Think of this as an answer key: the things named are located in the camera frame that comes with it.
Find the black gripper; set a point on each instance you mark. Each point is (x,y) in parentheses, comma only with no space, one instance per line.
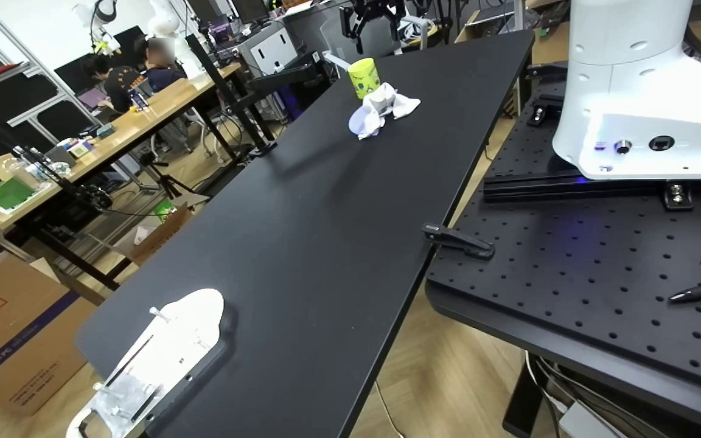
(379,7)

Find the white cloth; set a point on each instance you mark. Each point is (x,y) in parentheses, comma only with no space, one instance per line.
(390,103)

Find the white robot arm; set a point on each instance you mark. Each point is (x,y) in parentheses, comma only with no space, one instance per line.
(643,89)

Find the yellow-green printed mug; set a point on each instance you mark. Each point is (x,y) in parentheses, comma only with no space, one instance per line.
(363,76)

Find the grey metal cabinet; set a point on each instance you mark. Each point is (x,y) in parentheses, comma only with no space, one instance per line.
(281,51)

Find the seated person dark hair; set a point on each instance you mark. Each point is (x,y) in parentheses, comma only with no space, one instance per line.
(157,70)

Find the black clamp lever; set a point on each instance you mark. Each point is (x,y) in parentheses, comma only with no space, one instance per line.
(458,243)

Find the seated person black shirt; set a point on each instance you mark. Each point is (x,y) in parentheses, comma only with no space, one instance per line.
(115,82)

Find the long wooden desk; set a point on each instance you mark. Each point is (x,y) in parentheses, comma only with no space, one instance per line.
(115,136)

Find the small open cardboard box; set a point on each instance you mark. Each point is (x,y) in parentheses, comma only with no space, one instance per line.
(160,234)

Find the black perforated breadboard table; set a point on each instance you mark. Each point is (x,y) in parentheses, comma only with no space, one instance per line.
(595,268)

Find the green mat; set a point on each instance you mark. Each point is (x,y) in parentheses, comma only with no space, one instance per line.
(11,197)

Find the large cardboard box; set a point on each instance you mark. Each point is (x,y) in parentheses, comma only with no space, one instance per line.
(11,332)

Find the black camera tripod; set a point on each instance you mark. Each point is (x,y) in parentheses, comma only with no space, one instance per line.
(163,175)

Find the black mounting rail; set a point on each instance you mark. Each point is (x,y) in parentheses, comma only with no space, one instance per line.
(595,189)

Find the black bracket with bolts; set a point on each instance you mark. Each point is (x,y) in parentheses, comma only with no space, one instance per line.
(677,197)

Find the metal frame shelving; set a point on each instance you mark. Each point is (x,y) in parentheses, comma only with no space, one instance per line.
(19,98)

